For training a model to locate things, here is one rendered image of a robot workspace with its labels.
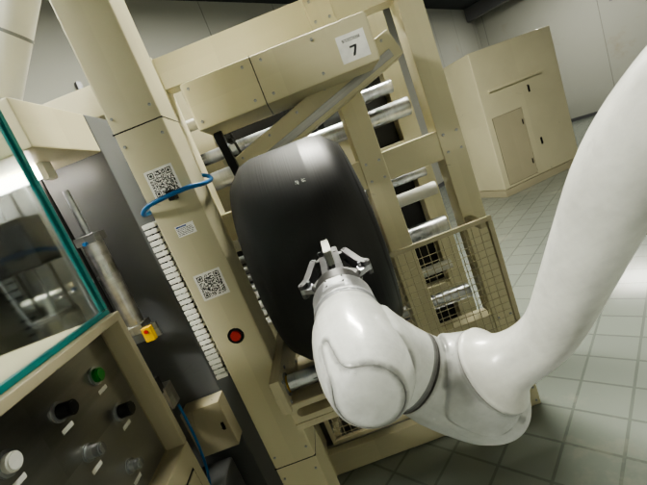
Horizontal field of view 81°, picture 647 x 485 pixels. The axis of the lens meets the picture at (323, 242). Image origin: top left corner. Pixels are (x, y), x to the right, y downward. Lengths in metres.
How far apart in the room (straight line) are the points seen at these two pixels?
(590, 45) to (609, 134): 11.59
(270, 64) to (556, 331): 1.09
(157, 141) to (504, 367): 0.89
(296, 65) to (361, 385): 1.06
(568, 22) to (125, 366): 11.70
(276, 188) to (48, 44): 3.83
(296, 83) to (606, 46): 10.88
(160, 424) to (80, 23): 0.96
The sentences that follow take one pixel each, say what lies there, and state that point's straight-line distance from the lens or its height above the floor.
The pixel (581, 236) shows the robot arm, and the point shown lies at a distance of 0.33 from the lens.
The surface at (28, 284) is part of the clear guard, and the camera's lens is 0.88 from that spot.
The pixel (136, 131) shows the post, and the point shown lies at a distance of 1.07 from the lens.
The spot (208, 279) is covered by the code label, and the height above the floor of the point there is 1.24.
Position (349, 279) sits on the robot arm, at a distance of 0.52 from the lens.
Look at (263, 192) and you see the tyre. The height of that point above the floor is 1.40.
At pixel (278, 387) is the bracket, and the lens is 1.03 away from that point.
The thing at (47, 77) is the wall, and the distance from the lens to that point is 4.38.
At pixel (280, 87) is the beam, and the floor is 1.67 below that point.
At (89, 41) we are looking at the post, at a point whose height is 1.86.
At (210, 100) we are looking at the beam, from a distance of 1.29.
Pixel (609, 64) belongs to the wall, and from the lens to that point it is 11.86.
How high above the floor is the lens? 1.42
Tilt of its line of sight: 12 degrees down
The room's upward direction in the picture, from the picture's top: 21 degrees counter-clockwise
